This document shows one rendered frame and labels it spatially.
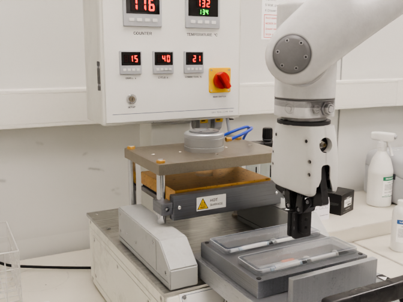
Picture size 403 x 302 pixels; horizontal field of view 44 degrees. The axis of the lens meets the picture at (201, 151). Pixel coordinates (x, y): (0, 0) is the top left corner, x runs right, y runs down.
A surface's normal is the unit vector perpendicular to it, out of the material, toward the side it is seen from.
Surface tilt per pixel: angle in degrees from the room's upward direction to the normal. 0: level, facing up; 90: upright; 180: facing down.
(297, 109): 90
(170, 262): 41
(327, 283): 90
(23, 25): 90
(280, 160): 92
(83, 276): 0
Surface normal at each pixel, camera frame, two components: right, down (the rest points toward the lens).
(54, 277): 0.00, -0.98
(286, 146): -0.90, 0.10
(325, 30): -0.25, 0.21
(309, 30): -0.40, 0.07
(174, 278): 0.47, 0.17
